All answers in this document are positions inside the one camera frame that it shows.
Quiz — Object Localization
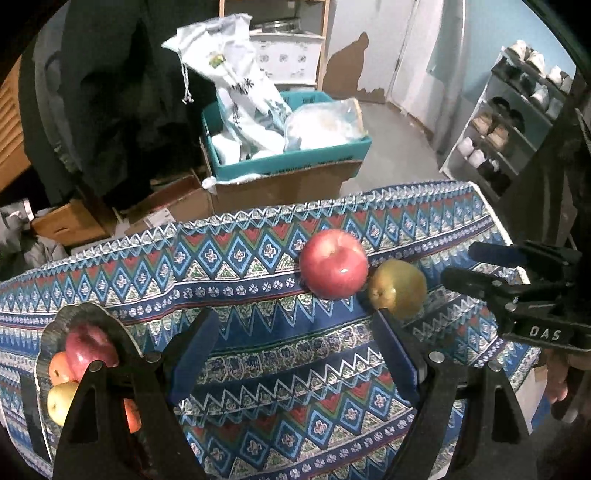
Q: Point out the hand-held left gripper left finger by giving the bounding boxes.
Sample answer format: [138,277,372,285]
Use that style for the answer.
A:
[52,307,221,480]

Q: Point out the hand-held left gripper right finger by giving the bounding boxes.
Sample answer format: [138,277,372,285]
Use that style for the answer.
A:
[370,308,531,480]

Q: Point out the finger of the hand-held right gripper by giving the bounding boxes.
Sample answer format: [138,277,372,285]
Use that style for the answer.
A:
[440,266,537,320]
[468,240,581,278]

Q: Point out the yellow-green pear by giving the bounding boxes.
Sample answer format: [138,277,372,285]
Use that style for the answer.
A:
[367,259,428,320]

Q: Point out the dark glass scalloped bowl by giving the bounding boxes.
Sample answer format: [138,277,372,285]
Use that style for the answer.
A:
[34,302,148,467]

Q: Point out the small dark red apple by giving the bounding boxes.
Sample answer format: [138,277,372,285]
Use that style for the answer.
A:
[65,323,120,380]

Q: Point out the large red apple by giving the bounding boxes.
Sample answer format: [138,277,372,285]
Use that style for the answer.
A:
[299,229,370,301]

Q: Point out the yellow apple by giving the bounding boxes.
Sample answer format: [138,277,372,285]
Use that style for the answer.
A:
[46,381,82,428]

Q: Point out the person's right hand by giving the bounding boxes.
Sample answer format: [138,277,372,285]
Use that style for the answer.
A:
[545,348,573,408]

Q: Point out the rows of shoes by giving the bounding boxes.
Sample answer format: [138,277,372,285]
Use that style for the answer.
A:
[458,39,574,195]

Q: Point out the blue patterned blanket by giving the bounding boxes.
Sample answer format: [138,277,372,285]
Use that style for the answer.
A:
[0,180,542,480]

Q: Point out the grey shoe rack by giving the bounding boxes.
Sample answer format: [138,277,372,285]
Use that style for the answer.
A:
[438,44,576,200]

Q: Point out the open cardboard box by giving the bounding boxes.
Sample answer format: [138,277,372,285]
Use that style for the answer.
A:
[115,173,216,236]

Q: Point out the white door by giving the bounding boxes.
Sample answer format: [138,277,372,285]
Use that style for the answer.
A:
[387,0,468,158]

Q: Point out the small cardboard box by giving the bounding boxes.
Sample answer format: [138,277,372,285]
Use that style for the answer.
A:
[30,198,114,248]

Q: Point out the cardboard box under teal box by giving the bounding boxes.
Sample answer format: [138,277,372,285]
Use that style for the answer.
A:
[198,134,363,216]

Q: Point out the clear plastic bag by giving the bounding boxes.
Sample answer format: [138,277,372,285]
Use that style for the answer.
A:
[283,98,370,152]

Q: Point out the wooden shelf unit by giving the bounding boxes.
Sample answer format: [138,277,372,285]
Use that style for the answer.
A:
[218,0,331,93]

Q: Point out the dark hanging clothing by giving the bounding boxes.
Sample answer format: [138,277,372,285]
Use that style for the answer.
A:
[23,0,223,209]

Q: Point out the wooden slatted panel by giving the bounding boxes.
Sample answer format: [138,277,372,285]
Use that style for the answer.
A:
[0,60,36,191]

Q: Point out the white patterned storage box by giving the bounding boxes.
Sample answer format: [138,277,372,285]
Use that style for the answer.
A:
[252,34,324,89]

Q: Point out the white printed drawstring bag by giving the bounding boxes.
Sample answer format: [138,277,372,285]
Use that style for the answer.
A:
[161,13,294,163]

